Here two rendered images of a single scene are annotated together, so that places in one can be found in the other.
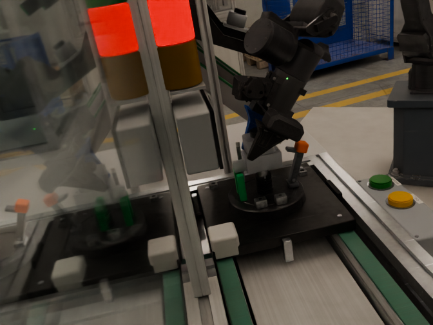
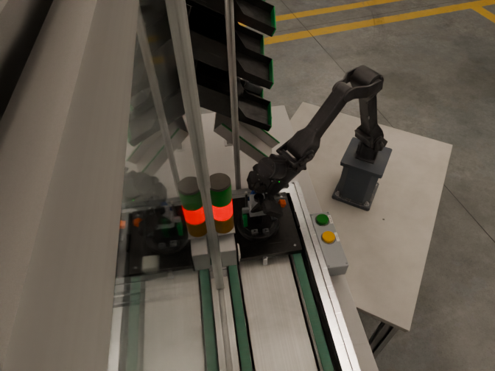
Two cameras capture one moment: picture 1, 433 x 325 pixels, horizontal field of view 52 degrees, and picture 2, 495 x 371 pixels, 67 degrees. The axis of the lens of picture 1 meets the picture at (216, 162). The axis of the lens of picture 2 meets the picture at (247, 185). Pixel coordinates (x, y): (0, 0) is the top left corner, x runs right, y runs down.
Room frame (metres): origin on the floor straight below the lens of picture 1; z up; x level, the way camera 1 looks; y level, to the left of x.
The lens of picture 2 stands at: (0.01, -0.01, 1.98)
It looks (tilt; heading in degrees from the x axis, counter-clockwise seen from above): 49 degrees down; 357
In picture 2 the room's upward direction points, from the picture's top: 1 degrees counter-clockwise
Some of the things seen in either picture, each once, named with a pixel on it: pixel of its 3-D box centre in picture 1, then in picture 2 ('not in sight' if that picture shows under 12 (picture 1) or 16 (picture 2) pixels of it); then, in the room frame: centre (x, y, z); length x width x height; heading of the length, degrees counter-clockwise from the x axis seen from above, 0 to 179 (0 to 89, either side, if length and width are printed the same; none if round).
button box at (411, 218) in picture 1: (399, 216); (326, 242); (0.64, -0.30, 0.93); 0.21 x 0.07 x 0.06; 4
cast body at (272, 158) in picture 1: (254, 149); (255, 204); (0.71, -0.07, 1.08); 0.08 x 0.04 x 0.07; 95
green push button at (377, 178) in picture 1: (380, 183); (322, 220); (0.71, -0.29, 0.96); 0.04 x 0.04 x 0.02
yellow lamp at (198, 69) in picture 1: (178, 63); (222, 218); (0.51, 0.02, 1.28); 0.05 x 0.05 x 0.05
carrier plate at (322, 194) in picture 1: (267, 204); (258, 225); (0.71, -0.08, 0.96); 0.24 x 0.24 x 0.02; 4
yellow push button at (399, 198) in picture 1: (400, 201); (328, 237); (0.64, -0.30, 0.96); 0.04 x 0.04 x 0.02
